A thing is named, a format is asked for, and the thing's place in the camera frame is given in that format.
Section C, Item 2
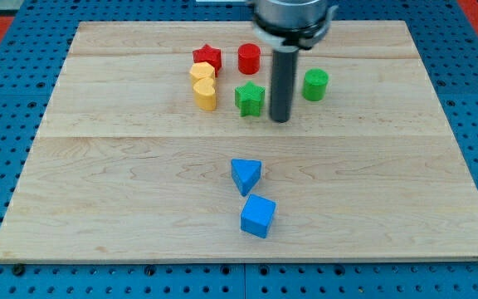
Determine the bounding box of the red cylinder block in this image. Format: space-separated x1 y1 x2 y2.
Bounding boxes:
237 43 261 75

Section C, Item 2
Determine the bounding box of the yellow hexagon block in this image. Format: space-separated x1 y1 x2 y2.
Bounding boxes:
189 61 215 86

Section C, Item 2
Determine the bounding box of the light wooden board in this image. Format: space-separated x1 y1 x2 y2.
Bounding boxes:
0 21 478 264

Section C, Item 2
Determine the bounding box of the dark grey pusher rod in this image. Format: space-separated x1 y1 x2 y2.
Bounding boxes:
269 48 299 123

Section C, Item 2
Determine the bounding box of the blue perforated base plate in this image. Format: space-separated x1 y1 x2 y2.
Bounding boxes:
0 1 478 298

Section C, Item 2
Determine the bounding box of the red star block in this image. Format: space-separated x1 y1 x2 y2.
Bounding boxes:
192 44 222 77

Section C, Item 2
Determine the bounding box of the blue cube block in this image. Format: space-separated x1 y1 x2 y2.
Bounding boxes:
240 194 276 238

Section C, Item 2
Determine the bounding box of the green cylinder block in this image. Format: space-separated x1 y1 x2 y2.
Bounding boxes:
301 68 329 101

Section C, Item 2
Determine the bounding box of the green star block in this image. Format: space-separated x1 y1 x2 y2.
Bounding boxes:
235 81 266 117

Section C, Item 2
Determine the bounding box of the yellow heart block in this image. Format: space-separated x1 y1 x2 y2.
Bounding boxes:
193 77 217 111

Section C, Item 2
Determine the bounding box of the blue triangle block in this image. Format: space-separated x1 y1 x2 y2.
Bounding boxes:
231 159 262 196

